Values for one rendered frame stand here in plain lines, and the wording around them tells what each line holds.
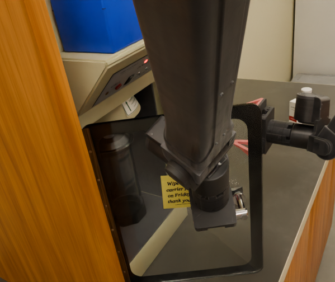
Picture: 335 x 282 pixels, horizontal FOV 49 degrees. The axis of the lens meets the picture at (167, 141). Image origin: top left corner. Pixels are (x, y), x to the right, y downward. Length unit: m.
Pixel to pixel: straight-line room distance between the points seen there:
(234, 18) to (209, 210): 0.41
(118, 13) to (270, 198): 0.75
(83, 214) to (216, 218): 0.20
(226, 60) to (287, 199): 0.92
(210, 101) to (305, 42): 3.45
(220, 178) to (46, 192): 0.29
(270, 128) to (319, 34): 2.80
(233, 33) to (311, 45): 3.49
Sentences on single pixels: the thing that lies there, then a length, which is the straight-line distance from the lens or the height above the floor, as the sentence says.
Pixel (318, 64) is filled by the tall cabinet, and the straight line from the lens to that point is 3.73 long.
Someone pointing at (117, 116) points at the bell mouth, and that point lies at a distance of 0.76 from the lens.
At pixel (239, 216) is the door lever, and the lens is 0.67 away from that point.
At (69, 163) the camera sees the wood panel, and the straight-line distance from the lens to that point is 0.53.
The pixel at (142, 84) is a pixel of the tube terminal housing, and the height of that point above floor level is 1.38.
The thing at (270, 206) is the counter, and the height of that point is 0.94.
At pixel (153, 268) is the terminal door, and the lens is 0.82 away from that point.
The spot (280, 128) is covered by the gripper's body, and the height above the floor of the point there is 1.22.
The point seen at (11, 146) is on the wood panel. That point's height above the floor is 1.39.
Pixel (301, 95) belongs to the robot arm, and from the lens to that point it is 0.86.
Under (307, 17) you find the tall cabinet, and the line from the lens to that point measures 3.64.
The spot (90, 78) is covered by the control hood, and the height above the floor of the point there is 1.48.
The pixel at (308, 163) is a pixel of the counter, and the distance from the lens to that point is 1.28.
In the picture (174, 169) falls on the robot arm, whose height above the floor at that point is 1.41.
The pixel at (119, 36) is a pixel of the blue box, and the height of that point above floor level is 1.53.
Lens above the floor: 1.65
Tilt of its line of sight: 29 degrees down
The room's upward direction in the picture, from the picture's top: 9 degrees counter-clockwise
